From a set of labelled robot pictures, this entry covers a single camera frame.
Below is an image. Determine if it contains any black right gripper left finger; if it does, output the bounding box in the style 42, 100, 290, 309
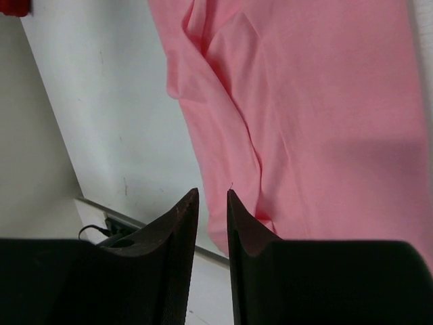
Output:
1, 188, 199, 324

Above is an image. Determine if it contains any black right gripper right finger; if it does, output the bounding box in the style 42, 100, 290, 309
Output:
227, 190, 432, 324

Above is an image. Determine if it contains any light pink t shirt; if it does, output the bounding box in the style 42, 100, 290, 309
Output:
149, 1, 432, 261

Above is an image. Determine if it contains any dark red folded t shirt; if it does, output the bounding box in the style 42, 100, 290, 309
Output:
0, 0, 32, 18

